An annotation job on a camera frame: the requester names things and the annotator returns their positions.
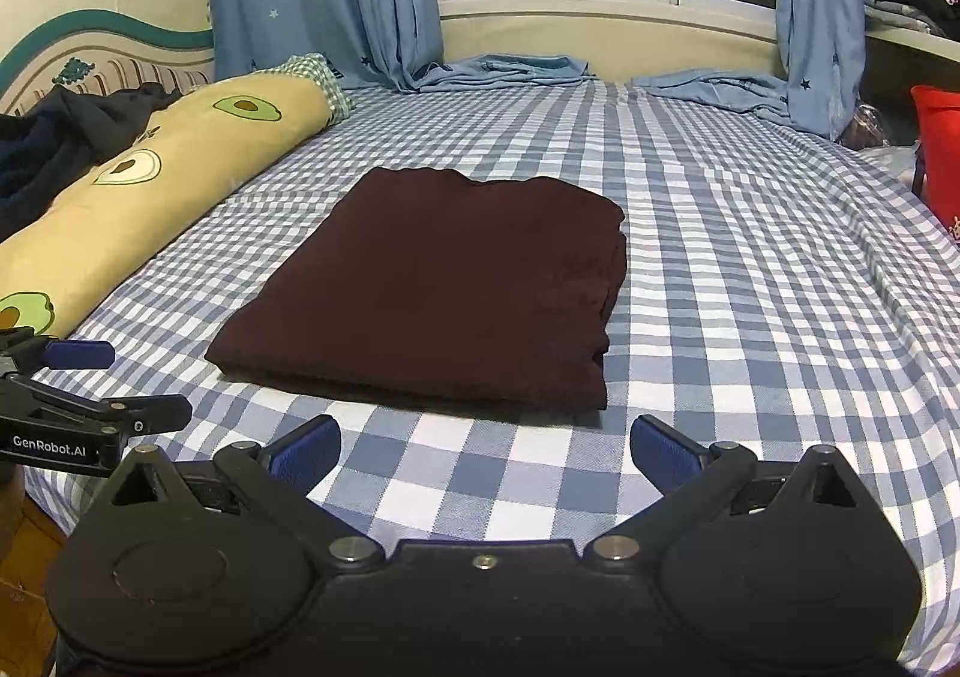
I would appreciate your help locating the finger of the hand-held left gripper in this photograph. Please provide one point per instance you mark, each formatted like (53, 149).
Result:
(90, 415)
(75, 355)

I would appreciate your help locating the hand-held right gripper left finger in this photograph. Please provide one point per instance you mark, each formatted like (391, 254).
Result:
(304, 456)

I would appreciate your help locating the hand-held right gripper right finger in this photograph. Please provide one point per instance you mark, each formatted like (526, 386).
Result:
(664, 456)

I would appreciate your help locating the maroon printed sweatshirt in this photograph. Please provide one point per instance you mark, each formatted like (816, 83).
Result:
(435, 287)

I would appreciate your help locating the blue checked bed sheet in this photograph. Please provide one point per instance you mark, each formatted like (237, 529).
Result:
(750, 310)

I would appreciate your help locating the dark navy clothing heap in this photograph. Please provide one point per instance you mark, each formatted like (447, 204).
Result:
(52, 145)

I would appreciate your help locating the yellow avocado print pillow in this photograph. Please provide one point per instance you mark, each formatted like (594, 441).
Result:
(187, 160)

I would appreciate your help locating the white and teal headboard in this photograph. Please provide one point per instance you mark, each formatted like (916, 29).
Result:
(97, 51)

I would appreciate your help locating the clear plastic bag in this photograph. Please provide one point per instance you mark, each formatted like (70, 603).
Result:
(862, 126)

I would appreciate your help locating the red fabric bag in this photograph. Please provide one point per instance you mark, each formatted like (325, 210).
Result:
(941, 152)

